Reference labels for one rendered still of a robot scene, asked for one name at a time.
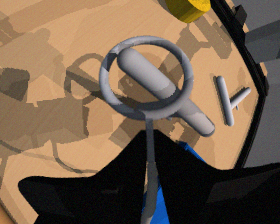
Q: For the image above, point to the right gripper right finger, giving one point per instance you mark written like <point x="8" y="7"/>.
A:
<point x="192" y="189"/>

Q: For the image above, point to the grey post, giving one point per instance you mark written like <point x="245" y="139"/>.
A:
<point x="153" y="105"/>

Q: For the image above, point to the blue tray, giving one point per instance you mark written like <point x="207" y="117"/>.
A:
<point x="160" y="215"/>

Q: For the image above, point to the grey rounded cylinder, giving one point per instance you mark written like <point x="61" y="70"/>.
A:
<point x="136" y="66"/>

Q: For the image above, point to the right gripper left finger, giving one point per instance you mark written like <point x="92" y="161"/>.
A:
<point x="113" y="195"/>

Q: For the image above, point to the grey metal ring with white cord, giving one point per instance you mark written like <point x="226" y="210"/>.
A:
<point x="147" y="115"/>

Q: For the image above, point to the yellow cylinder with center hole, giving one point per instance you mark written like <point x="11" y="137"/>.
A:
<point x="188" y="10"/>

